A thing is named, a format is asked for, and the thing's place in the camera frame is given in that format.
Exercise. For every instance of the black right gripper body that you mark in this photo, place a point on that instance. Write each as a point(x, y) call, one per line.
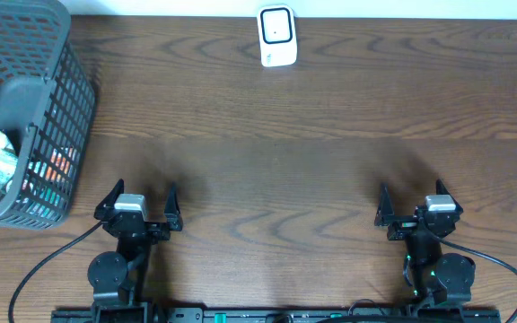
point(402, 227)

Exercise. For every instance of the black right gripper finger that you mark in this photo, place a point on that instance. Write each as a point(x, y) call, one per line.
point(385, 212)
point(441, 189)

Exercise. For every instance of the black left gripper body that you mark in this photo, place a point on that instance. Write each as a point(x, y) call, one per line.
point(141, 227)

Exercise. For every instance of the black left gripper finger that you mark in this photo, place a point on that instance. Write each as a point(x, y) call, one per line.
point(105, 208)
point(172, 211)

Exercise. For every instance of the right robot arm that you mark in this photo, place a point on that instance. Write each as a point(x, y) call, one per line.
point(439, 280)

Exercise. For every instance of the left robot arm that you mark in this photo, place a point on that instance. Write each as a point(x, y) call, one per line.
point(118, 277)

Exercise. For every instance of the white barcode scanner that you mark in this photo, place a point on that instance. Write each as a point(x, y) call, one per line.
point(277, 36)

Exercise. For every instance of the grey plastic mesh basket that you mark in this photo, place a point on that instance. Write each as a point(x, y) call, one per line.
point(47, 106)

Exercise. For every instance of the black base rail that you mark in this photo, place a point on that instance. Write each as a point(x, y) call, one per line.
point(197, 315)

